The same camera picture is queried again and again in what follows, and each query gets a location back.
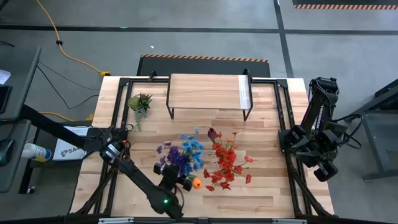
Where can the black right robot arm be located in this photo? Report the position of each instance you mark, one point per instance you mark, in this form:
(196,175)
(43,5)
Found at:
(320,105)

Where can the black diagonal support beam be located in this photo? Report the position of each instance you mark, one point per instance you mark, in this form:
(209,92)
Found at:
(46,124)

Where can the purple artificial flower bunch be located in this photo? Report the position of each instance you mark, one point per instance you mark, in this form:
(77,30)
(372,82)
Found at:
(175,157)

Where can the black mat hazard-striped edge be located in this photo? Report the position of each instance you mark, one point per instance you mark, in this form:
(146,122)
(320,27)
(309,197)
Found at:
(202,67)

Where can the black computer mouse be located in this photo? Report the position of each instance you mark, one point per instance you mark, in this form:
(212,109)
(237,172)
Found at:
(6,151)

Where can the black flat device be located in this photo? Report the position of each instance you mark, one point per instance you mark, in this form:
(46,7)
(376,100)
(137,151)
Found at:
(3,98)

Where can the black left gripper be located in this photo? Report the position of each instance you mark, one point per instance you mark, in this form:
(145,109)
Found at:
(172,182)

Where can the black metal table frame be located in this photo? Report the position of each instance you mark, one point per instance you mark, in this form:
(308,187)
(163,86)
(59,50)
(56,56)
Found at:
(140,80)

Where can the dark red artificial tulip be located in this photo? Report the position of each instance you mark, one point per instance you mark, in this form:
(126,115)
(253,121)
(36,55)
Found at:
(213,133)

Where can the white paper sheet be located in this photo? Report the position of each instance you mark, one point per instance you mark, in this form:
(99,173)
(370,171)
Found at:
(3,76)

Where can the wooden shelf black metal legs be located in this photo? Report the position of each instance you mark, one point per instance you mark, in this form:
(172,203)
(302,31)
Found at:
(205,91)

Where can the grey metal table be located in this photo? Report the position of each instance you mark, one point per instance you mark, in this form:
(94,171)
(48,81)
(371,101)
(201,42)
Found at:
(371,146)

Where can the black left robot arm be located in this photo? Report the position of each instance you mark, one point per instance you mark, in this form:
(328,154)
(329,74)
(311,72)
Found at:
(136,179)

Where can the potted artificial succulent plant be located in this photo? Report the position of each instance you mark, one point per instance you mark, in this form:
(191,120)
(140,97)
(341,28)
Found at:
(140,102)

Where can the white printed box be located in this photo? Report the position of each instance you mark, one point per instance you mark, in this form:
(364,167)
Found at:
(66,152)

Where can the dark grey desk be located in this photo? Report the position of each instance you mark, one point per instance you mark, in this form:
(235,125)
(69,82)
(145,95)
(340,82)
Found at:
(18,84)

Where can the dark grey side table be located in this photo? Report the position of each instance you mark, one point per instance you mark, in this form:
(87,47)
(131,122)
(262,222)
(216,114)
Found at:
(20,177)

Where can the orange artificial tulip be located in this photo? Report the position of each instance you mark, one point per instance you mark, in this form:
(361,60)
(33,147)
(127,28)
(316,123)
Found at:
(196,183)

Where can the blue artificial flower bunch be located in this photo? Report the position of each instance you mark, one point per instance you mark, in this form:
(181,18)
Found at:
(194,152)

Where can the red artificial flower bunch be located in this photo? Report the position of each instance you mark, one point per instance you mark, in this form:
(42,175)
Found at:
(222,151)
(228,174)

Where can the white spray bottle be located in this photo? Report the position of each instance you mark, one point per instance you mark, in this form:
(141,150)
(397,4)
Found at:
(34,151)

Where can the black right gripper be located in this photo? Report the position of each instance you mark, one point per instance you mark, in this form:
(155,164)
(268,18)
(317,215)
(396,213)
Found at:
(331,147)

